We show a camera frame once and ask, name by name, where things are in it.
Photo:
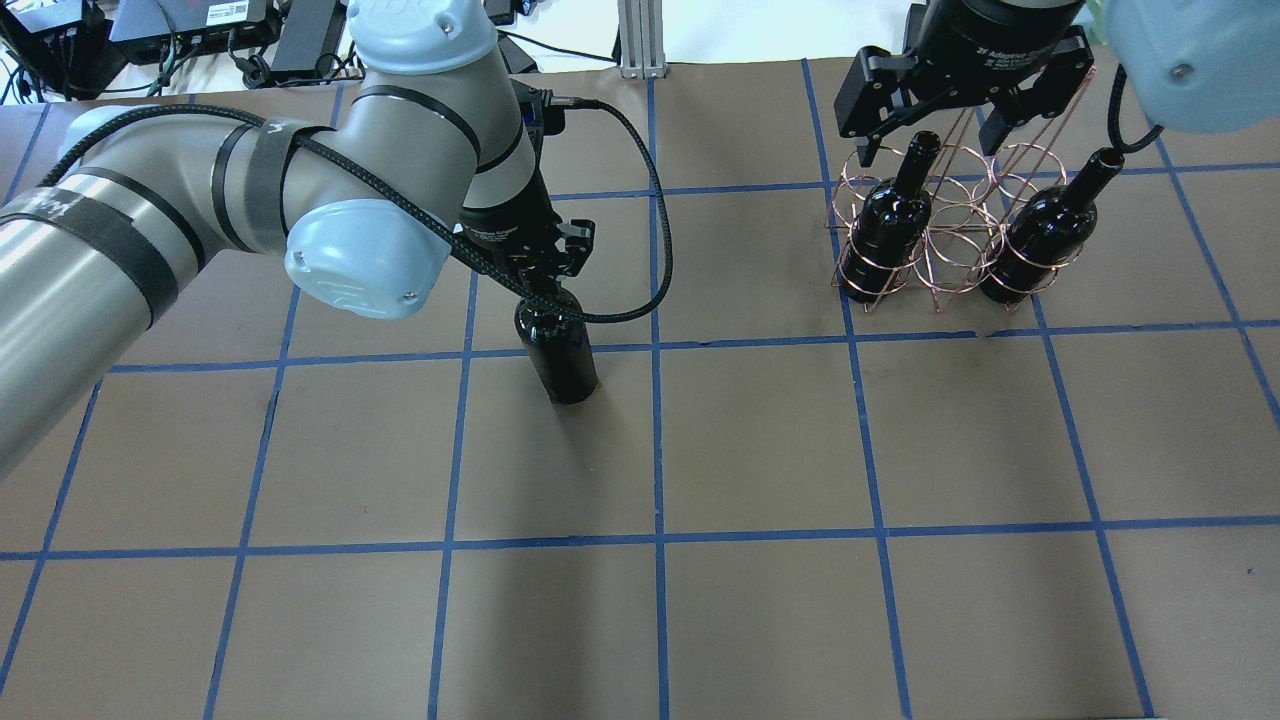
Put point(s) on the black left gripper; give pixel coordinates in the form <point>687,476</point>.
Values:
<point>505,236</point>

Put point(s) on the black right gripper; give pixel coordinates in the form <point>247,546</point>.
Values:
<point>985,45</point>

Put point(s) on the dark wine bottle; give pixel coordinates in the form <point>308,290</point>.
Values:
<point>559,348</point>
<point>1049,229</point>

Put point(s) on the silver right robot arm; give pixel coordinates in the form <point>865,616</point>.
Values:
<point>1195,66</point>

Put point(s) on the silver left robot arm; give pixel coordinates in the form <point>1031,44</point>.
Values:
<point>433,162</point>

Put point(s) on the dark wine bottle far slot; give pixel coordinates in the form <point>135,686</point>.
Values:
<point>892,220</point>

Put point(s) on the copper wire wine basket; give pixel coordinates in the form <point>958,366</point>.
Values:
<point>974,198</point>

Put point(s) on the aluminium frame post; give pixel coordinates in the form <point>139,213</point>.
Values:
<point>642,53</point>

